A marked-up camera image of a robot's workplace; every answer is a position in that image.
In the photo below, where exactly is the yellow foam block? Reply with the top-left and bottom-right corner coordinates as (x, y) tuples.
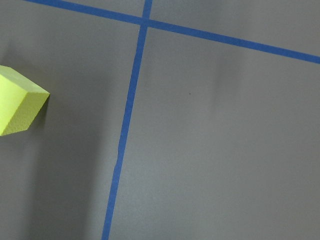
(0, 65), (50, 136)

